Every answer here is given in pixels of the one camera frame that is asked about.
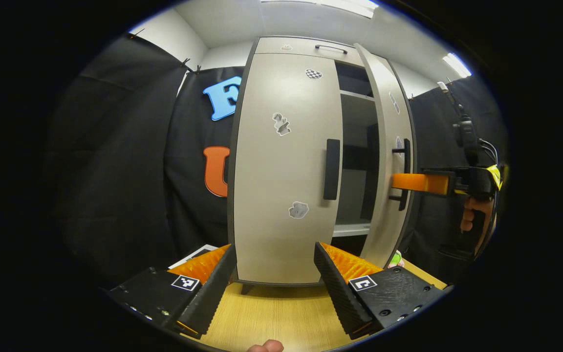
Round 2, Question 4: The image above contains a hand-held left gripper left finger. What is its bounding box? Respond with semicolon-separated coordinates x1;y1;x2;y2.
108;243;237;339

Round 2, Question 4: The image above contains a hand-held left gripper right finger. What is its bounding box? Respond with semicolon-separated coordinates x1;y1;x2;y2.
314;242;446;340

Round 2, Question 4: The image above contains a beige shoe cabinet door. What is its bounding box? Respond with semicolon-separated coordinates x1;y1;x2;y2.
355;43;415;268
233;53;345;285

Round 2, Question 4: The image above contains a double-door shoe cabinet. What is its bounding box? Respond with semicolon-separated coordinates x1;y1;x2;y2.
226;35;416;287

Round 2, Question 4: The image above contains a white cabinet shelf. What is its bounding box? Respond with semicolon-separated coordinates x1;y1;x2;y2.
333;223;371;238
339;89;376;102

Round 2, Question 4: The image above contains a white printed paper card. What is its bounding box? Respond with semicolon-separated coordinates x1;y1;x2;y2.
168;244;218;269

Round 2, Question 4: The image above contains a ceiling light panel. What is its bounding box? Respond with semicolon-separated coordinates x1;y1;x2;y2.
442;52;473;79

